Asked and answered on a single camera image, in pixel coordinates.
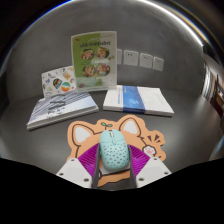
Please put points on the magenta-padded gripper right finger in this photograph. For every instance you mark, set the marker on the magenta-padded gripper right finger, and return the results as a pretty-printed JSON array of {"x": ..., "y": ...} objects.
[{"x": 153, "y": 170}]

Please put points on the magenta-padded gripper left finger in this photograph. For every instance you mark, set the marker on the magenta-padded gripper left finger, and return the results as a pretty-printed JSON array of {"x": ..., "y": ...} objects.
[{"x": 73, "y": 171}]

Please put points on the mint green computer mouse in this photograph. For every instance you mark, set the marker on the mint green computer mouse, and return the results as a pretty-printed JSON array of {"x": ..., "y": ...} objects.
[{"x": 114, "y": 151}]

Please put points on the orange corgi-shaped mouse pad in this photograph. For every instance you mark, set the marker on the orange corgi-shaped mouse pad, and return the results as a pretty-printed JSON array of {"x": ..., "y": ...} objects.
[{"x": 83, "y": 133}]

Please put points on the grey striped book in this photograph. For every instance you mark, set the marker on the grey striped book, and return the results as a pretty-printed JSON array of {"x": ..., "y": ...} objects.
[{"x": 61, "y": 108}]

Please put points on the white book with blue band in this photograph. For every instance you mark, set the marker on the white book with blue band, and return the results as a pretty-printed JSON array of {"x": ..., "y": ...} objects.
[{"x": 136, "y": 99}]

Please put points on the white sticker sheet card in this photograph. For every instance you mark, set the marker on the white sticker sheet card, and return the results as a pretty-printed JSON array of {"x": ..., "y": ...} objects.
[{"x": 58, "y": 81}]

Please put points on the green menu sign stand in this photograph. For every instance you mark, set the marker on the green menu sign stand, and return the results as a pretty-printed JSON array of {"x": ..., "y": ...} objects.
[{"x": 94, "y": 61}]

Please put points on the white wall sockets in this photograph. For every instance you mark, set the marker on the white wall sockets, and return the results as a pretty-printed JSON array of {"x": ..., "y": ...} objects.
[{"x": 146, "y": 60}]

